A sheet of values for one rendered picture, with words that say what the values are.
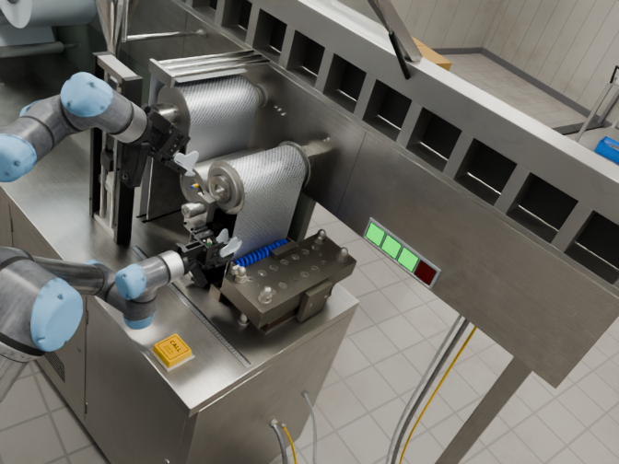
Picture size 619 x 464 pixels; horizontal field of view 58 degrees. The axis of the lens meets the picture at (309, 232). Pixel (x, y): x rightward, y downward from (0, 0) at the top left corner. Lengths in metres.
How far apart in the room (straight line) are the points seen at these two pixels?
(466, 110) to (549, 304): 0.49
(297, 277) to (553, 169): 0.73
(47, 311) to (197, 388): 0.53
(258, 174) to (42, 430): 1.42
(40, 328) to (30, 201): 0.94
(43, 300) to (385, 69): 0.95
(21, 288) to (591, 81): 6.79
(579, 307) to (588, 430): 1.93
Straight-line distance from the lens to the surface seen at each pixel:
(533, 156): 1.33
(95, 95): 1.06
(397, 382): 2.87
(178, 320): 1.60
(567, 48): 7.48
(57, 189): 2.02
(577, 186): 1.31
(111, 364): 1.82
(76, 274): 1.38
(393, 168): 1.51
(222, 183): 1.46
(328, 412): 2.64
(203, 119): 1.58
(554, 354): 1.49
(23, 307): 1.09
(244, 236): 1.57
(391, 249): 1.59
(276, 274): 1.60
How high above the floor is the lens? 2.10
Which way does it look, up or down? 37 degrees down
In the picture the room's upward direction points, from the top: 18 degrees clockwise
